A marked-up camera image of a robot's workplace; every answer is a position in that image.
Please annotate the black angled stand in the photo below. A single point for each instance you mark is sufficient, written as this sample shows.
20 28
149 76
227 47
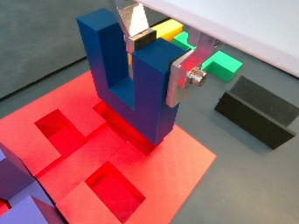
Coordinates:
259 112

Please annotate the green zigzag block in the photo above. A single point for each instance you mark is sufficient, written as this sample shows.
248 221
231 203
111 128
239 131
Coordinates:
219 64

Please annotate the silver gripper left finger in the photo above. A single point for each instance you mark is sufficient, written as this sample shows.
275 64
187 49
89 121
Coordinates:
137 32

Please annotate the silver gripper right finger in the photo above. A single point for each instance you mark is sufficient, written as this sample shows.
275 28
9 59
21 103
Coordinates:
185 69

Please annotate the red puzzle board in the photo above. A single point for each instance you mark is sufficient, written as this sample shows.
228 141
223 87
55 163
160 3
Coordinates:
104 177

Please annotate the blue U-shaped block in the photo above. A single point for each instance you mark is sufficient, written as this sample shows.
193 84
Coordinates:
131 79

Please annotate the yellow long block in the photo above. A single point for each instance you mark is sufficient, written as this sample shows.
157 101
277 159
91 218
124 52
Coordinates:
168 29

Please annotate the purple block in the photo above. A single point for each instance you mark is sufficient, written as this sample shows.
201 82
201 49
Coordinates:
24 195

